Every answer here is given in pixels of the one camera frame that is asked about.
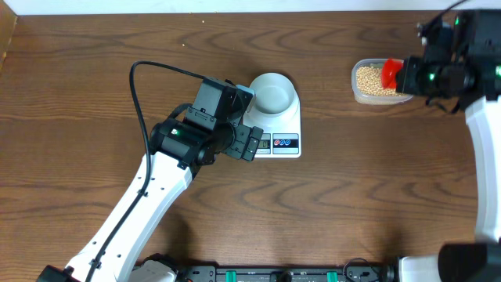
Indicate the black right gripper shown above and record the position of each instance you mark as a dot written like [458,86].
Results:
[406,77]

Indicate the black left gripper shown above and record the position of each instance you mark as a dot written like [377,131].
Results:
[236,148]

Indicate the red plastic measuring scoop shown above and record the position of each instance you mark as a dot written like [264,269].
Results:
[388,73]

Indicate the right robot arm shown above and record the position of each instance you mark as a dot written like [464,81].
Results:
[462,61]

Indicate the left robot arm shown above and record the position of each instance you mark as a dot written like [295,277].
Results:
[178,149]

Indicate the white digital kitchen scale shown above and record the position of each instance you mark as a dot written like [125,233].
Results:
[282,132]

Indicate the light grey bowl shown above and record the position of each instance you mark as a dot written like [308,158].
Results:
[275,93]

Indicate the pile of soybeans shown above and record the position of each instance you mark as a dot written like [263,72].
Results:
[369,82]

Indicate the clear plastic container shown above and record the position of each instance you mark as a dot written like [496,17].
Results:
[374,100]

